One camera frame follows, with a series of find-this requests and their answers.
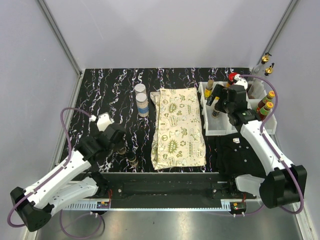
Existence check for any small brown-cap bottle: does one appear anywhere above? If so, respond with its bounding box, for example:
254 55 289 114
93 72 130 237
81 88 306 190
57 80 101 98
204 79 214 99

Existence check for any white compartment organizer bin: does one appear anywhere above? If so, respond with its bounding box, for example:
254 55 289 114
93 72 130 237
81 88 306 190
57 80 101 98
198 81 277 136

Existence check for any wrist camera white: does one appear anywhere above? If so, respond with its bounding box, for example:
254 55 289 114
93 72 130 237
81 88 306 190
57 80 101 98
89 112 114 132
233 74 248 90

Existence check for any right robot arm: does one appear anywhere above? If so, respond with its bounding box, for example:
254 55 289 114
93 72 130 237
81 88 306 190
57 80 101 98
206 84 307 209

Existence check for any black folded shirt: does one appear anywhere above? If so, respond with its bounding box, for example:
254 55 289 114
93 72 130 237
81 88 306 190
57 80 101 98
208 133 266 179

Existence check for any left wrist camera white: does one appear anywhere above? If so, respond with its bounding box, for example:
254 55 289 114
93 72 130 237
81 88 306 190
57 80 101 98
89 112 114 132

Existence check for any gold-top glass oil bottle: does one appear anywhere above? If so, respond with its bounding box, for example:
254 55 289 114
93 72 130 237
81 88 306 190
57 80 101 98
250 52 274 77

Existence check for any grey-lid spice jar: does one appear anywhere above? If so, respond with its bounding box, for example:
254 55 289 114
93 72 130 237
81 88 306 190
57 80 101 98
134 83 147 95

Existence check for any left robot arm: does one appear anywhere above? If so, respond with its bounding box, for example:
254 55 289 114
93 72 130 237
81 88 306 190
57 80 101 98
10 123 126 232

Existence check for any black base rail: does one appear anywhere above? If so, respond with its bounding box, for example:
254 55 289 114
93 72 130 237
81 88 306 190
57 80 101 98
102 172 256 211

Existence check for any blue-label spice jar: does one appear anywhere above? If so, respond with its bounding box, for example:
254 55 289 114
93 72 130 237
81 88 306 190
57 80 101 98
135 93 149 117

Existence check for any yellow-cap sauce bottle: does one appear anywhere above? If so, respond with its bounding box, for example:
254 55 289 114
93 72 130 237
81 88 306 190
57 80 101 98
256 90 275 112
257 101 274 121

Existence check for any red-lid chili jar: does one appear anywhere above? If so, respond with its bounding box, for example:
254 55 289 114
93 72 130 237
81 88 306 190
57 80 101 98
226 72 239 88

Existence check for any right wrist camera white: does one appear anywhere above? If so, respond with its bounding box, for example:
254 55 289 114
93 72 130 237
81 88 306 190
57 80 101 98
233 74 248 90

